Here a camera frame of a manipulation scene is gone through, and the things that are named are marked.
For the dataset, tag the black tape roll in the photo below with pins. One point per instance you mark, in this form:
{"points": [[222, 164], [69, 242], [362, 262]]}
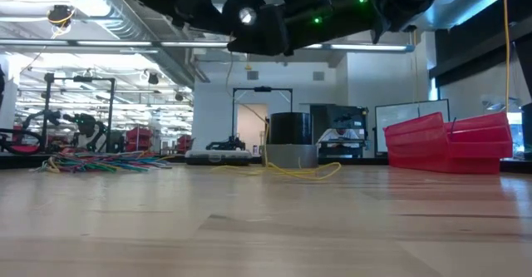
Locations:
{"points": [[291, 129]]}

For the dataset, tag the red plastic bin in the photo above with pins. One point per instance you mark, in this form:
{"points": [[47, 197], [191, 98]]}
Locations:
{"points": [[449, 152]]}

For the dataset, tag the grey duct tape roll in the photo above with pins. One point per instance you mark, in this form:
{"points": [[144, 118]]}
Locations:
{"points": [[291, 156]]}

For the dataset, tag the black neighbour station frame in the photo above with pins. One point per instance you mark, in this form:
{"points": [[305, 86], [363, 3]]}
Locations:
{"points": [[262, 89], [111, 115]]}

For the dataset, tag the whiteboard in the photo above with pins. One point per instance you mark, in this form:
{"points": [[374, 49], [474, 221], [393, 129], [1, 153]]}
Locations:
{"points": [[399, 110]]}

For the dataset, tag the grey wall vent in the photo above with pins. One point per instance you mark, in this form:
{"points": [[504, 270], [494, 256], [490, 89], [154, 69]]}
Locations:
{"points": [[318, 76], [252, 75]]}

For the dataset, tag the black dome security camera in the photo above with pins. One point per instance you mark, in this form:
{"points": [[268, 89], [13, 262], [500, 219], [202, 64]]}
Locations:
{"points": [[409, 29]]}

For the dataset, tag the long ceiling light strip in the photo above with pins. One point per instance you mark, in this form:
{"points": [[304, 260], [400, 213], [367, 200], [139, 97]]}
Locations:
{"points": [[365, 47]]}

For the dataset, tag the silver air duct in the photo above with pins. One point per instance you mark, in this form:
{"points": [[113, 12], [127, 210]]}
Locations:
{"points": [[124, 27]]}

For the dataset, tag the neighbour station robot arm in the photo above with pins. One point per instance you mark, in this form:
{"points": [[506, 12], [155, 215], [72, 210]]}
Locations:
{"points": [[226, 145], [52, 117]]}

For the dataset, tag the black metal rig frame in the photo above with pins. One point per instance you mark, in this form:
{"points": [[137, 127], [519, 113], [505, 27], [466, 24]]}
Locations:
{"points": [[353, 161]]}

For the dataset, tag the red storage bin stack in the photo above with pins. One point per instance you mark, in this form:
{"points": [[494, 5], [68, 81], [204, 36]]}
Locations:
{"points": [[139, 137], [185, 143]]}

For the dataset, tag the person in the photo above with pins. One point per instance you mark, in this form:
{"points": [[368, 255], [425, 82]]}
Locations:
{"points": [[332, 135]]}

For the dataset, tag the black cabinet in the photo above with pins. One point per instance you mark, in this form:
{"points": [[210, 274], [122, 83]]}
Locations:
{"points": [[318, 110]]}

